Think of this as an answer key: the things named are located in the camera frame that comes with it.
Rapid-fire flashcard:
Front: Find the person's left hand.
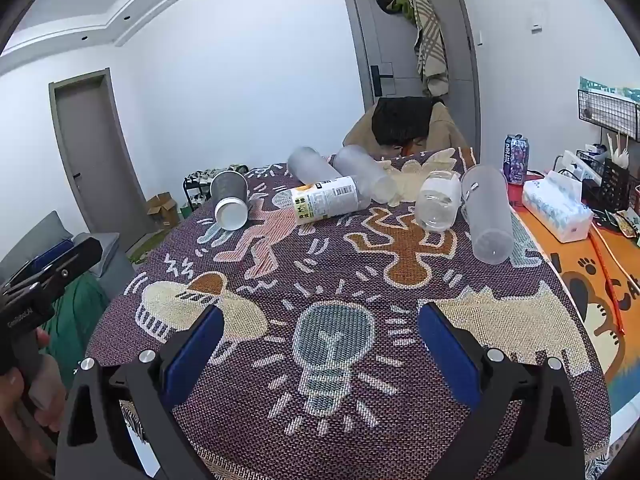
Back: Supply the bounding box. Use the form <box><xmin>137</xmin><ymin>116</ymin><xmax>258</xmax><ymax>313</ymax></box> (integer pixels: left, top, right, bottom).
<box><xmin>0</xmin><ymin>329</ymin><xmax>68</xmax><ymax>467</ymax></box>

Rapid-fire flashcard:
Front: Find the black mesh basket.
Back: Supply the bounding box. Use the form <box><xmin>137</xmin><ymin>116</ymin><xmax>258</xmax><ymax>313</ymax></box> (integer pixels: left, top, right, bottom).
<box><xmin>575</xmin><ymin>147</ymin><xmax>635</xmax><ymax>214</ymax></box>

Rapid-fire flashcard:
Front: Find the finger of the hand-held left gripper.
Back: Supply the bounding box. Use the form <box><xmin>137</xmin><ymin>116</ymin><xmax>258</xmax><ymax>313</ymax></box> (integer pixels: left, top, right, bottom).
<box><xmin>0</xmin><ymin>236</ymin><xmax>104</xmax><ymax>302</ymax></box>

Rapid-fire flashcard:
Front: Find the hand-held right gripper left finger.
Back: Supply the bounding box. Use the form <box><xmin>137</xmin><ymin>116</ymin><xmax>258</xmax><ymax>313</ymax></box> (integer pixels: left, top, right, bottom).
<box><xmin>55</xmin><ymin>304</ymin><xmax>225</xmax><ymax>480</ymax></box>

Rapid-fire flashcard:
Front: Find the clear plastic cup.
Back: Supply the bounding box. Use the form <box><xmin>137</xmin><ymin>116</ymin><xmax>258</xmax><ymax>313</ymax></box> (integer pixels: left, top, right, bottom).
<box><xmin>414</xmin><ymin>170</ymin><xmax>462</xmax><ymax>233</ymax></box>

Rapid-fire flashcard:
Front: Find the tall frosted plastic cup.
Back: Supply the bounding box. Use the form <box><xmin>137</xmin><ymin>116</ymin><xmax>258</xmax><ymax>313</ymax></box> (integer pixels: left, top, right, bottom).
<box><xmin>460</xmin><ymin>163</ymin><xmax>515</xmax><ymax>265</ymax></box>

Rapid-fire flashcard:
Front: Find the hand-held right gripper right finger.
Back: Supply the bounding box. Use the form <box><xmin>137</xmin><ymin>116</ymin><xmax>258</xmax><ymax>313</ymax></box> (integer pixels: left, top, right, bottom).
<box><xmin>417</xmin><ymin>302</ymin><xmax>587</xmax><ymax>480</ymax></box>

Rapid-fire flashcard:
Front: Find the white plastic cutlery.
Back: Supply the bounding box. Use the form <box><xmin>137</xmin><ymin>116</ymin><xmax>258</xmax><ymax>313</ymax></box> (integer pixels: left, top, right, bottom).
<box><xmin>605</xmin><ymin>132</ymin><xmax>631</xmax><ymax>169</ymax></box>

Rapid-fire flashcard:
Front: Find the green cloth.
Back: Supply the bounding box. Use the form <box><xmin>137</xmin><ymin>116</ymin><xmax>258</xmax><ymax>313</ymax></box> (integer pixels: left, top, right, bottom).
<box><xmin>42</xmin><ymin>272</ymin><xmax>112</xmax><ymax>362</ymax></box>

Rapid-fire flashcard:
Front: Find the white power strip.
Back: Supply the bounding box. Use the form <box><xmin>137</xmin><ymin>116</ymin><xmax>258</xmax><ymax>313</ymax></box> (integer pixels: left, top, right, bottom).
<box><xmin>559</xmin><ymin>149</ymin><xmax>602</xmax><ymax>184</ymax></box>

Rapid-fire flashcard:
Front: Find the purple soda can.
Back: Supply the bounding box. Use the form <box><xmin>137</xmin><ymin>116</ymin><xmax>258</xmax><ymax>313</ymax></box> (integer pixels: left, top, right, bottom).
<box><xmin>503</xmin><ymin>134</ymin><xmax>530</xmax><ymax>185</ymax></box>

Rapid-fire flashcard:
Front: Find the small frosted plastic cup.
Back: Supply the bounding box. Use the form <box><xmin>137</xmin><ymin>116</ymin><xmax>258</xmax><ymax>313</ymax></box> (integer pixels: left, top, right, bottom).
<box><xmin>287</xmin><ymin>146</ymin><xmax>346</xmax><ymax>189</ymax></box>

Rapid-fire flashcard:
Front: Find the grey paper cup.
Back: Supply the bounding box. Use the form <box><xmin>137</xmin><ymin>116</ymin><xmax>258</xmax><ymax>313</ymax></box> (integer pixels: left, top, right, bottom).
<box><xmin>210</xmin><ymin>169</ymin><xmax>250</xmax><ymax>231</ymax></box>

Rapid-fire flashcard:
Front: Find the grey door with hooks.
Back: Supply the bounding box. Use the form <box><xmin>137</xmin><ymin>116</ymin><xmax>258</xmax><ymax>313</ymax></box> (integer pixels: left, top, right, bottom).
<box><xmin>335</xmin><ymin>0</ymin><xmax>482</xmax><ymax>161</ymax></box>

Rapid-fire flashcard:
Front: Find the black cloth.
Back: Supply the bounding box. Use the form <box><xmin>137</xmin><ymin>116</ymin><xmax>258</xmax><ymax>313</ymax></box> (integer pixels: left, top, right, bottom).
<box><xmin>372</xmin><ymin>95</ymin><xmax>435</xmax><ymax>144</ymax></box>

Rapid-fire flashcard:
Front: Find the plain grey door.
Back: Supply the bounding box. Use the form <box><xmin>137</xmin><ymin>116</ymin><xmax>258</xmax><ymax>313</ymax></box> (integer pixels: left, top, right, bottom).
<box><xmin>48</xmin><ymin>68</ymin><xmax>157</xmax><ymax>247</ymax></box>

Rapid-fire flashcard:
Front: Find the orange cat print mat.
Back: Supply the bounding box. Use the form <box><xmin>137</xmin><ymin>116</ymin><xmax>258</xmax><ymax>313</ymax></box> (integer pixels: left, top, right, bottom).
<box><xmin>507</xmin><ymin>180</ymin><xmax>640</xmax><ymax>413</ymax></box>

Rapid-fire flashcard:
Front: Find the orange stick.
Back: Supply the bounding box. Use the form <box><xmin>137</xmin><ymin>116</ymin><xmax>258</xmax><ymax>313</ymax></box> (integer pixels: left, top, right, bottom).
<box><xmin>589</xmin><ymin>224</ymin><xmax>627</xmax><ymax>335</ymax></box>

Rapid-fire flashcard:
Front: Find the white labelled plastic bottle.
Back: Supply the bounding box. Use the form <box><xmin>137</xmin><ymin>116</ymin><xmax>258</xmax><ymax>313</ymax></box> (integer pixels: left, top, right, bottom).
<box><xmin>291</xmin><ymin>175</ymin><xmax>372</xmax><ymax>225</ymax></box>

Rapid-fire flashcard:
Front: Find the black wire wall rack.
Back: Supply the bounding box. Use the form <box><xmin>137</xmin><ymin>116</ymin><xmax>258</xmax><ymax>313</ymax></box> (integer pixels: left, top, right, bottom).
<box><xmin>577</xmin><ymin>88</ymin><xmax>640</xmax><ymax>142</ymax></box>

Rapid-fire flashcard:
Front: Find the green plush item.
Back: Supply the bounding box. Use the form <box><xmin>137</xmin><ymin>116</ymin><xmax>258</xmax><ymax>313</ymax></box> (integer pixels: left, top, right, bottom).
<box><xmin>387</xmin><ymin>0</ymin><xmax>417</xmax><ymax>24</ymax></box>

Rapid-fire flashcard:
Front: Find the plaid scarf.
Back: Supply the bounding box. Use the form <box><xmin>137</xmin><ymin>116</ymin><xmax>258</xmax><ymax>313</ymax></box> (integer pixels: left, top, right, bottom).
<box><xmin>404</xmin><ymin>0</ymin><xmax>450</xmax><ymax>99</ymax></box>

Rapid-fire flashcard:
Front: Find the cardboard box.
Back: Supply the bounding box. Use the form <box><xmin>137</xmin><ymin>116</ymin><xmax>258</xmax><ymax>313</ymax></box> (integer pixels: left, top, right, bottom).
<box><xmin>144</xmin><ymin>192</ymin><xmax>180</xmax><ymax>229</ymax></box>

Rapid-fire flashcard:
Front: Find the printed blanket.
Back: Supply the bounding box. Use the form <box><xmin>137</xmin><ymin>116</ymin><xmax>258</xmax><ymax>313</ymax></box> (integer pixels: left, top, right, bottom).
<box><xmin>85</xmin><ymin>146</ymin><xmax>614</xmax><ymax>480</ymax></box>

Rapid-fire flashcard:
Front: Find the white tissue pack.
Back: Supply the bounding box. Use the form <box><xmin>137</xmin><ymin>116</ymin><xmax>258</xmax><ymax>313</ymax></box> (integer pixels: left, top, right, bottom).
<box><xmin>522</xmin><ymin>170</ymin><xmax>595</xmax><ymax>244</ymax></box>

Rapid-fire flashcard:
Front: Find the grey sofa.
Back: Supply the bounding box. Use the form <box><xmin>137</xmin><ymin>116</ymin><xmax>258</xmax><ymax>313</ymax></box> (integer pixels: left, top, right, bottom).
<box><xmin>0</xmin><ymin>210</ymin><xmax>137</xmax><ymax>311</ymax></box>

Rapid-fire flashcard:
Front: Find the black shoe rack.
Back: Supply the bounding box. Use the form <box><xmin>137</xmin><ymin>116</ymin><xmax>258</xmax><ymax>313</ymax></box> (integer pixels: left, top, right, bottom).
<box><xmin>182</xmin><ymin>164</ymin><xmax>250</xmax><ymax>219</ymax></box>

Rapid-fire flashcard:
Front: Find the black door lock handle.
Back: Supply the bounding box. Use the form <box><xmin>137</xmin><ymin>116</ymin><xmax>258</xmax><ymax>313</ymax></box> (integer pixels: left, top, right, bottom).
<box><xmin>369</xmin><ymin>63</ymin><xmax>394</xmax><ymax>96</ymax></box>

